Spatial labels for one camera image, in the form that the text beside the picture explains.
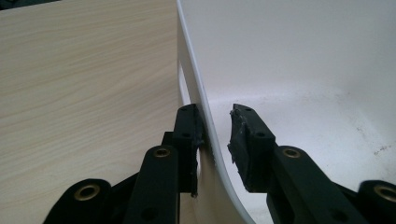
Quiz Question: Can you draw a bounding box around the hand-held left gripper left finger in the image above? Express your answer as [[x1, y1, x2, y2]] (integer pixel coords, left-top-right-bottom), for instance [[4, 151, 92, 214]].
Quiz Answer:
[[162, 103, 205, 199]]

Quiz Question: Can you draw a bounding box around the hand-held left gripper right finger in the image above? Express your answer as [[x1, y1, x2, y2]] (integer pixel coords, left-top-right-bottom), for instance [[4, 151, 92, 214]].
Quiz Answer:
[[228, 103, 278, 194]]

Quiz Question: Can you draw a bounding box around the white plastic storage bin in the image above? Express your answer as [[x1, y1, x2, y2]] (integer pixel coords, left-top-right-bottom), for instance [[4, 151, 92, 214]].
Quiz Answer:
[[176, 0, 396, 224]]

